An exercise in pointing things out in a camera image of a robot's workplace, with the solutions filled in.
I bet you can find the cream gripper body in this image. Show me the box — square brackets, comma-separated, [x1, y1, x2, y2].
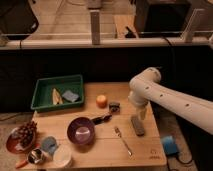
[128, 93, 148, 108]

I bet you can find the white paper cup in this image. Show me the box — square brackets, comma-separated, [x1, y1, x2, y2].
[53, 145, 72, 168]

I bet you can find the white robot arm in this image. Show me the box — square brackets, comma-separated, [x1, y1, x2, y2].
[129, 67, 213, 135]

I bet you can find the silver fork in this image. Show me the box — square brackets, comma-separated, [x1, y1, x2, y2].
[114, 126, 133, 156]

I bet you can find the green plastic bin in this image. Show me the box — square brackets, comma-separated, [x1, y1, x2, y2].
[31, 75, 84, 112]

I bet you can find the steel measuring cup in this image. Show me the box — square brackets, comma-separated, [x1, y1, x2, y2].
[15, 148, 45, 169]

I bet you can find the blue grey sponge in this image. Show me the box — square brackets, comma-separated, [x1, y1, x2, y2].
[62, 90, 79, 102]

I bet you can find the black cable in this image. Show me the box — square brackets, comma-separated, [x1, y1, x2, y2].
[166, 154, 194, 171]

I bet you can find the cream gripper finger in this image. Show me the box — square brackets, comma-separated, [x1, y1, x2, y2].
[136, 107, 147, 120]

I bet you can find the orange fruit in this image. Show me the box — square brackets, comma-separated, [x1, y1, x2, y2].
[96, 95, 107, 108]

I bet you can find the grey remote block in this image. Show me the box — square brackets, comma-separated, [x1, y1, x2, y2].
[131, 115, 145, 136]

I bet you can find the purple bowl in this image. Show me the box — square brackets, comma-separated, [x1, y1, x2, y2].
[67, 117, 95, 145]

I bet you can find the yellow banana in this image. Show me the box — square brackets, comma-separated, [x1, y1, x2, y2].
[52, 89, 63, 105]

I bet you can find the red plate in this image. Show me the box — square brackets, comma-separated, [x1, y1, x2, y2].
[6, 128, 36, 154]

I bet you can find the blue cup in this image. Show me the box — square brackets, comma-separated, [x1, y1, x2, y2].
[41, 136, 58, 155]

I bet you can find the bunch of dark grapes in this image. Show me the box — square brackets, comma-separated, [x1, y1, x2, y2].
[18, 121, 37, 148]

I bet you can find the black handled utensil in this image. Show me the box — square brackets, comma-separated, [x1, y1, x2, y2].
[92, 114, 112, 125]

